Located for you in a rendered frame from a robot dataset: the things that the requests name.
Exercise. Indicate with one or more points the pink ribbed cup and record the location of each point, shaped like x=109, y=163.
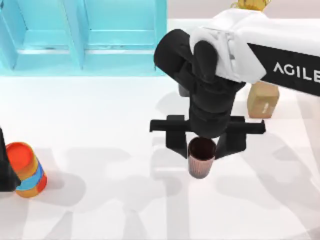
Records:
x=201, y=160

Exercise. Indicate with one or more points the tan brown bottle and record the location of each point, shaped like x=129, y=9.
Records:
x=262, y=100

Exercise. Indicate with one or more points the gold trophy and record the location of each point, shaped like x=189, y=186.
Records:
x=247, y=4

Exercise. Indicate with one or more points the light blue rack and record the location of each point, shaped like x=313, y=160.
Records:
x=120, y=20

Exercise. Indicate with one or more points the orange and blue can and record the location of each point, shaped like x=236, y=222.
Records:
x=28, y=172

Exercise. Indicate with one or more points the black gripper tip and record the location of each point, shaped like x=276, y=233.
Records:
x=6, y=170

